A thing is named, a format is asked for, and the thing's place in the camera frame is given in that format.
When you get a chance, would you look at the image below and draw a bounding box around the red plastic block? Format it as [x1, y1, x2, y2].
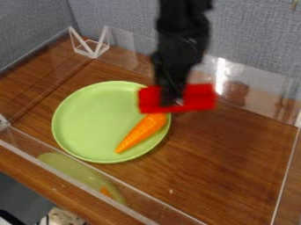
[137, 83, 216, 113]

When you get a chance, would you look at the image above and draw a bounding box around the clear acrylic corner bracket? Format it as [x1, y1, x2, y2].
[68, 25, 111, 59]

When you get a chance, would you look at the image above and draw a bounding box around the green round plate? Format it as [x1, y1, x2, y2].
[52, 81, 170, 163]

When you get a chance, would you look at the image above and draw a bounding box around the orange toy carrot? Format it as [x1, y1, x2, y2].
[115, 113, 167, 154]

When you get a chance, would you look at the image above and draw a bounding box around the clear acrylic enclosure wall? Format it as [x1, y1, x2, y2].
[0, 28, 301, 225]

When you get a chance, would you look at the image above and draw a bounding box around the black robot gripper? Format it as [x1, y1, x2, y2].
[149, 0, 212, 107]

